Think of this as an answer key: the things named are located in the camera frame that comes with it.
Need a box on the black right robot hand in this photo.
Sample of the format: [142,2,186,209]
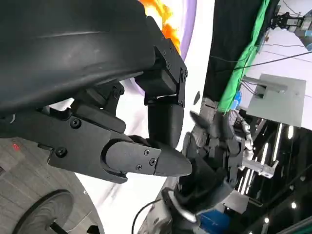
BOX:
[180,110,244,195]

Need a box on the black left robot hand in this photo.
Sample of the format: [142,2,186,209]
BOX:
[0,0,193,185]

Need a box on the orange white toy bread roll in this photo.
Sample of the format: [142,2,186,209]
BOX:
[137,0,181,55]

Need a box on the grey metal cabinet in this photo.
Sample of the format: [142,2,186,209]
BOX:
[243,73,307,127]

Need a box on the green cloth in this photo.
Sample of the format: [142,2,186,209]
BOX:
[216,0,271,113]

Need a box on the black curtain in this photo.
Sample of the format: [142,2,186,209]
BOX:
[203,0,281,100]

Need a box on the lilac plate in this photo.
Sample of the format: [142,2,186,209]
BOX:
[133,0,198,96]

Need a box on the white background table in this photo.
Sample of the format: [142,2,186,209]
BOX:
[255,29,312,81]

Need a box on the black background machine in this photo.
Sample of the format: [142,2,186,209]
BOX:
[269,12,308,28]

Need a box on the black round base disc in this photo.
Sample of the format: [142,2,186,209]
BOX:
[13,189,75,234]

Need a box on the silver metal bracket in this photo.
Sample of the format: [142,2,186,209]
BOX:
[240,159,278,179]

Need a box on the thin black cable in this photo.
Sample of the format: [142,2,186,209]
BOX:
[209,50,312,73]

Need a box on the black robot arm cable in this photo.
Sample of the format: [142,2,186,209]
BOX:
[131,199,163,234]

